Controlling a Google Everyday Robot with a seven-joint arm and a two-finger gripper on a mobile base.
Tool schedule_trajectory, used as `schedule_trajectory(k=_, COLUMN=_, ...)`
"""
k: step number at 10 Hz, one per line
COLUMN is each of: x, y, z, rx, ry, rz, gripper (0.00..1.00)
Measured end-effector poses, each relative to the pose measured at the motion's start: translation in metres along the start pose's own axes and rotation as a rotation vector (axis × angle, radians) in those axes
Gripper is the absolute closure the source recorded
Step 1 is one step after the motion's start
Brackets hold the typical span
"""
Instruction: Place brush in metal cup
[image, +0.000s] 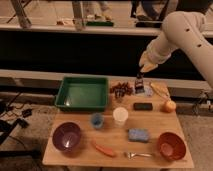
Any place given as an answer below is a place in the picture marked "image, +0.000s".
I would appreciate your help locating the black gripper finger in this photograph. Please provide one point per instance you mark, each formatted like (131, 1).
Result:
(140, 74)

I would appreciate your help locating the yellow-white gripper body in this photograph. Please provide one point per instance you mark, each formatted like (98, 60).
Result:
(145, 64)

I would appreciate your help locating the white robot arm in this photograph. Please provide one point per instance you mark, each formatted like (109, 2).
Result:
(180, 30)

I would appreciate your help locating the white plastic cup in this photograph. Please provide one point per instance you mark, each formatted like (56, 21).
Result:
(120, 116)

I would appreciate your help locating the blue plastic cup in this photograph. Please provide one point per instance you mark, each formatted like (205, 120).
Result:
(97, 120)

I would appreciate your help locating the dark red grapes toy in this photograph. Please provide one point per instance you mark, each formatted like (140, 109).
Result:
(124, 87)

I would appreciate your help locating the yellow banana toy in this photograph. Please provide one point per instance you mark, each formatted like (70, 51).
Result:
(160, 91)

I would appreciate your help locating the black rectangular block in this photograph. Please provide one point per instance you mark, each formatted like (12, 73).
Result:
(143, 106)

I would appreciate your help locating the yellow-orange fruit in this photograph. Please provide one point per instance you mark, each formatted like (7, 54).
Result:
(169, 106)

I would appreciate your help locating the blue sponge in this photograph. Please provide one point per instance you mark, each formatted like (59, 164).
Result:
(138, 135)

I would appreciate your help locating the green plastic bin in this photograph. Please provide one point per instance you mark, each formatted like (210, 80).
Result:
(82, 94)

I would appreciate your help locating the orange-red bowl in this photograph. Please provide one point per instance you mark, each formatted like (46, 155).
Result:
(171, 146)

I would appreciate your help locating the silver fork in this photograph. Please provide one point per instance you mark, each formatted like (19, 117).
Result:
(131, 155)

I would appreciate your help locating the orange carrot toy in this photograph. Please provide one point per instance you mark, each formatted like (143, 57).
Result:
(104, 150)

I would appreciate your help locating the purple bowl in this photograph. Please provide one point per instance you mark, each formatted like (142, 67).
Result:
(66, 136)

